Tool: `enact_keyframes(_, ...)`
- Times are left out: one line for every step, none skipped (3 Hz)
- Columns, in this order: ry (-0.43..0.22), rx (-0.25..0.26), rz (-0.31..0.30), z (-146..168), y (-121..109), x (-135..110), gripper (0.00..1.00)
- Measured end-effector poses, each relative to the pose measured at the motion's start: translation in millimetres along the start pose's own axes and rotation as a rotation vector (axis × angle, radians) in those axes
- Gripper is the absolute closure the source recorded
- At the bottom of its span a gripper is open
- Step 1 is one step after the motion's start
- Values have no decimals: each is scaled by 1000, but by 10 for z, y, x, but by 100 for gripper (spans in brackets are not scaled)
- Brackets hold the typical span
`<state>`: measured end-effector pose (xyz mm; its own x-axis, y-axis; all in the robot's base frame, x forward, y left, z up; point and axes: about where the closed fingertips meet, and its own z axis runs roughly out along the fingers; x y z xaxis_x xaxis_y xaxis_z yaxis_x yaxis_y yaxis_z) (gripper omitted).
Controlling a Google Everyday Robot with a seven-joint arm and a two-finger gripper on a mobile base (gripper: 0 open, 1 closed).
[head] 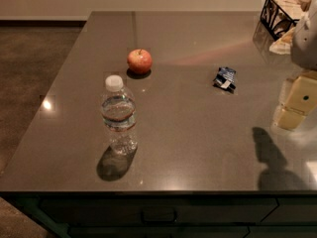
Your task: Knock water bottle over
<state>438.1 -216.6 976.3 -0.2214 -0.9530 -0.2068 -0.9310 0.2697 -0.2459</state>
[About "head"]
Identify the dark cabinet drawer front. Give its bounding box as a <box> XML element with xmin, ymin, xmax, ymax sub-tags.
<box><xmin>41</xmin><ymin>197</ymin><xmax>277</xmax><ymax>226</ymax></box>

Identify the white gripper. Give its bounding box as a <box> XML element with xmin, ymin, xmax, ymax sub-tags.
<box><xmin>276</xmin><ymin>0</ymin><xmax>317</xmax><ymax>130</ymax></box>

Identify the clear plastic water bottle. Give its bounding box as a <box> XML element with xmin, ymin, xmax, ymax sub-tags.
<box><xmin>100</xmin><ymin>75</ymin><xmax>138</xmax><ymax>156</ymax></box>

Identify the black wire napkin holder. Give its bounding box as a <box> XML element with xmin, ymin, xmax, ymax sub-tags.
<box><xmin>260</xmin><ymin>0</ymin><xmax>311</xmax><ymax>41</ymax></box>

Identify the red apple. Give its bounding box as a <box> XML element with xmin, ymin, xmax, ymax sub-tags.
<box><xmin>127</xmin><ymin>49</ymin><xmax>153</xmax><ymax>74</ymax></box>

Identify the blue snack wrapper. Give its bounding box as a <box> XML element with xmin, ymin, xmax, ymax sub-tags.
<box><xmin>213</xmin><ymin>66</ymin><xmax>237</xmax><ymax>92</ymax></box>

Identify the white paper napkin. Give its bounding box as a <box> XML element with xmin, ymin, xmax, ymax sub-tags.
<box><xmin>268</xmin><ymin>28</ymin><xmax>294</xmax><ymax>55</ymax></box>

